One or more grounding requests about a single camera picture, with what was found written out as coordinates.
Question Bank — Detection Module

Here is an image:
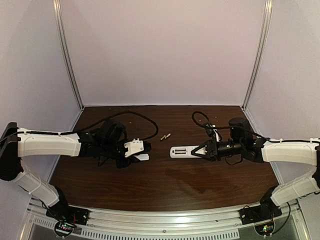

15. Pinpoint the white remote control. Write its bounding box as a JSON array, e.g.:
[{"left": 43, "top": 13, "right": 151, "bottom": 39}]
[{"left": 169, "top": 145, "right": 205, "bottom": 159}]

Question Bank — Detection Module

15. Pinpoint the white battery cover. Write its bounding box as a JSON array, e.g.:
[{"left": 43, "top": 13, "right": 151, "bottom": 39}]
[{"left": 134, "top": 153, "right": 150, "bottom": 161}]

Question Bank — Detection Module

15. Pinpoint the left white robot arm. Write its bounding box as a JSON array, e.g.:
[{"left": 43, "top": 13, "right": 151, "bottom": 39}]
[{"left": 0, "top": 119, "right": 148, "bottom": 220}]

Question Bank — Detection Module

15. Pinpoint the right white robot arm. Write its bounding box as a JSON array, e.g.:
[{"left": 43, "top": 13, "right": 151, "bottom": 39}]
[{"left": 190, "top": 117, "right": 320, "bottom": 214}]

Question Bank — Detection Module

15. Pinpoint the right circuit board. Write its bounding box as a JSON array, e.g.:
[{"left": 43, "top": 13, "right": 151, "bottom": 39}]
[{"left": 254, "top": 220, "right": 275, "bottom": 237}]

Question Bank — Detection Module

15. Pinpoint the circuit board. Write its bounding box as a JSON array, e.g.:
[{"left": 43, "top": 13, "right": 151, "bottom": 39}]
[
  {"left": 254, "top": 220, "right": 275, "bottom": 237},
  {"left": 53, "top": 221, "right": 76, "bottom": 238}
]

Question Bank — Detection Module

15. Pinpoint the left circuit board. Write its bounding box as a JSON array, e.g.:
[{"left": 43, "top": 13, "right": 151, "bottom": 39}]
[{"left": 53, "top": 221, "right": 76, "bottom": 238}]

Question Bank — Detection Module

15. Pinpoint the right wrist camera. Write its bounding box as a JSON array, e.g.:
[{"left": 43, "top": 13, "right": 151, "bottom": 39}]
[{"left": 203, "top": 123, "right": 223, "bottom": 142}]

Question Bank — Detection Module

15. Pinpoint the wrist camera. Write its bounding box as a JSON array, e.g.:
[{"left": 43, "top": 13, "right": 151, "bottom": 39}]
[
  {"left": 123, "top": 138, "right": 152, "bottom": 158},
  {"left": 203, "top": 123, "right": 223, "bottom": 142}
]

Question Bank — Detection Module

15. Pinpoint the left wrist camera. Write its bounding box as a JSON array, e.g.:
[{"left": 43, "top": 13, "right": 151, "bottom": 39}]
[{"left": 123, "top": 138, "right": 152, "bottom": 158}]

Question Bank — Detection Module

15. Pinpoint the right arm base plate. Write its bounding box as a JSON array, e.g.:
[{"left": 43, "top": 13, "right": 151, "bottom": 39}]
[{"left": 238, "top": 203, "right": 282, "bottom": 225}]

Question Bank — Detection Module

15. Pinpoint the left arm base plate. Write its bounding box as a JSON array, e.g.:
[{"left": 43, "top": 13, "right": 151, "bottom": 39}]
[{"left": 45, "top": 206, "right": 90, "bottom": 226}]

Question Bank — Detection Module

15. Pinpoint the front aluminium rail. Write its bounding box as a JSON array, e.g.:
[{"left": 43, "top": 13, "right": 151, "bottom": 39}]
[{"left": 23, "top": 196, "right": 305, "bottom": 240}]

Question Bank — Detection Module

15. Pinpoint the right aluminium frame post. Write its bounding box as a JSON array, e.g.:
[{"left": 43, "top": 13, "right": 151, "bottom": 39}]
[{"left": 242, "top": 0, "right": 273, "bottom": 110}]

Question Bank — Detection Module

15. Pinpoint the aluminium frame post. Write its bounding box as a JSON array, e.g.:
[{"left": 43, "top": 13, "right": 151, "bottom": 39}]
[
  {"left": 52, "top": 0, "right": 84, "bottom": 110},
  {"left": 242, "top": 0, "right": 273, "bottom": 110}
]

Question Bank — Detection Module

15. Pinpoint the left aluminium frame post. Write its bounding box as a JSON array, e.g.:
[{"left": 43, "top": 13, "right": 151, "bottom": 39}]
[{"left": 52, "top": 0, "right": 84, "bottom": 110}]

